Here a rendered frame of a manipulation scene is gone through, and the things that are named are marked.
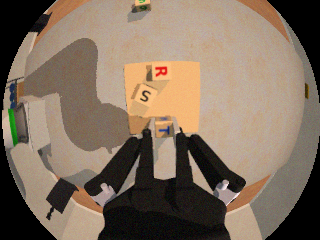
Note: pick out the tan square mat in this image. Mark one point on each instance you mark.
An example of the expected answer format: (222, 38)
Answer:
(178, 98)

